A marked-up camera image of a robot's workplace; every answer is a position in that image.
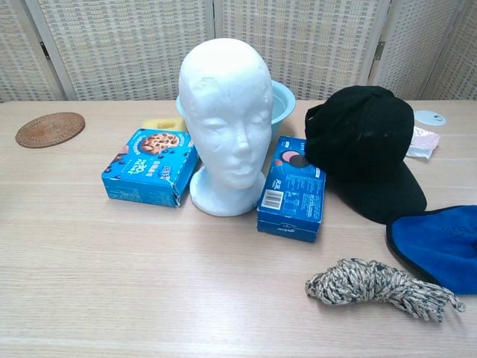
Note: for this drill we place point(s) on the black baseball cap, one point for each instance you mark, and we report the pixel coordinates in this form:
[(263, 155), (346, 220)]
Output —
[(361, 141)]

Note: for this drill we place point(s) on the blue Oreo cookie box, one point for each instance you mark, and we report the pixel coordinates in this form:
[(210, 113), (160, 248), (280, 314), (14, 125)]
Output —
[(294, 197)]

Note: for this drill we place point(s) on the white foam mannequin head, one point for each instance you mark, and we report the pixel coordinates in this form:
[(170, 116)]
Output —
[(223, 112)]

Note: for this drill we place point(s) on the light blue plastic bowl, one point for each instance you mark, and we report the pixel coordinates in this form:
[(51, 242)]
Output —
[(283, 108)]

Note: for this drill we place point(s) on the blue chocolate chip cookie box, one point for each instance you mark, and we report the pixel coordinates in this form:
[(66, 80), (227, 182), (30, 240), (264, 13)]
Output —
[(145, 168)]

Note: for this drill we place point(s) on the yellow sponge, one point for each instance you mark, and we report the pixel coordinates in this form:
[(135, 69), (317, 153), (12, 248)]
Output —
[(160, 124)]

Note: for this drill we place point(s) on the woven folding screen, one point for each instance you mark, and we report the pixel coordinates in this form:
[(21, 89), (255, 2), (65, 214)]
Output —
[(112, 48)]

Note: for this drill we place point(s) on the pink wet wipes pack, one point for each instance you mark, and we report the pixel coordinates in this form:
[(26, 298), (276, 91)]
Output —
[(425, 143)]

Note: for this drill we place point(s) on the round woven rattan coaster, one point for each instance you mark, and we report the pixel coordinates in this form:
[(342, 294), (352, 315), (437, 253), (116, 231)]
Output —
[(50, 129)]

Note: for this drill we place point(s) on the round white table grommet cover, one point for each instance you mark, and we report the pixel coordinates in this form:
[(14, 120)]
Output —
[(430, 117)]

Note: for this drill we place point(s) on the blue cloth with black trim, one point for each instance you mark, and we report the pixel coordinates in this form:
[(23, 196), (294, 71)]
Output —
[(443, 250)]

